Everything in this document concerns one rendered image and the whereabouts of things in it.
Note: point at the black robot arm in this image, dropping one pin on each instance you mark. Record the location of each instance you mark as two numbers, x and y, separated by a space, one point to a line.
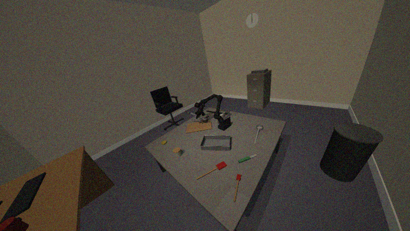
216 115

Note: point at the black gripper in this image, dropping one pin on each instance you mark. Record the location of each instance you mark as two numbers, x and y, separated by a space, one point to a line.
199 112

